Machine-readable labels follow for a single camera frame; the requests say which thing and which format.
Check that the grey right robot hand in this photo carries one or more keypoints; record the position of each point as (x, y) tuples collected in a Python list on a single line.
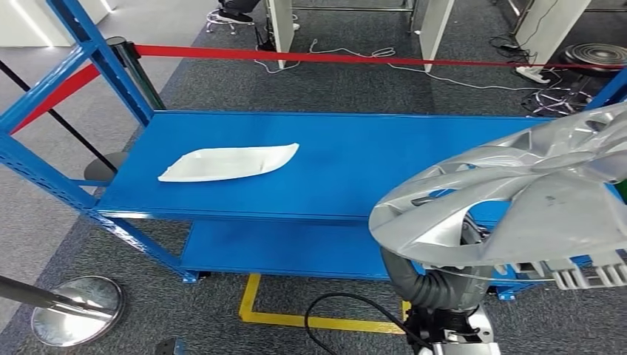
[(474, 236)]

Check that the silver plastic wheel hubcap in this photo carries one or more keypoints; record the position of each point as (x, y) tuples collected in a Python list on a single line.
[(553, 220)]

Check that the blue metal shelf rack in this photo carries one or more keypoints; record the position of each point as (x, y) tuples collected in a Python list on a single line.
[(343, 161)]

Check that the white plastic car part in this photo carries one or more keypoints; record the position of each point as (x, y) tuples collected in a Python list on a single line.
[(225, 164)]

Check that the white power strip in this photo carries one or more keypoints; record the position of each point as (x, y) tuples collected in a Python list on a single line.
[(531, 74)]

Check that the black round stool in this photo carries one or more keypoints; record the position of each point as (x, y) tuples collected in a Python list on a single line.
[(597, 56)]

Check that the white desk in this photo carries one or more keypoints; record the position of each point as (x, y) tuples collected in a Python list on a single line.
[(548, 24), (281, 29)]

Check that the person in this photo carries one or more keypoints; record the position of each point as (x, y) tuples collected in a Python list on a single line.
[(235, 12)]

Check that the right wrist camera unit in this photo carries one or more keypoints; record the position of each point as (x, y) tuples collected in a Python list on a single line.
[(441, 323)]

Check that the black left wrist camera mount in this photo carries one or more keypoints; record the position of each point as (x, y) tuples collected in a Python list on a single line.
[(169, 347)]

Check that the chrome stanchion post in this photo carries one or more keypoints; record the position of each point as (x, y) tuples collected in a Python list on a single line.
[(73, 318), (139, 78)]

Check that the black stanchion post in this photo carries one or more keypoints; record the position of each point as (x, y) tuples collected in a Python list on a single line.
[(105, 169)]

